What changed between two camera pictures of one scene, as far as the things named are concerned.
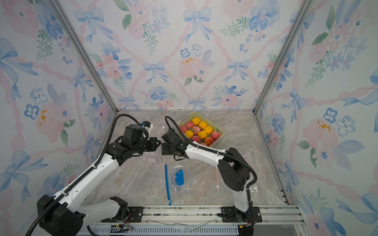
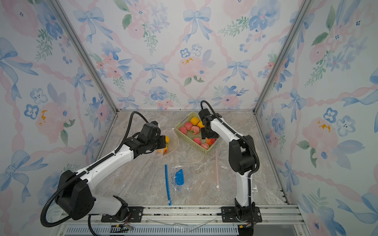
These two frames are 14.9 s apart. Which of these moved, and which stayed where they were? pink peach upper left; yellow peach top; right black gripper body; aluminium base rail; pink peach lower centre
Moved: right black gripper body
Stayed: aluminium base rail; yellow peach top; pink peach upper left; pink peach lower centre
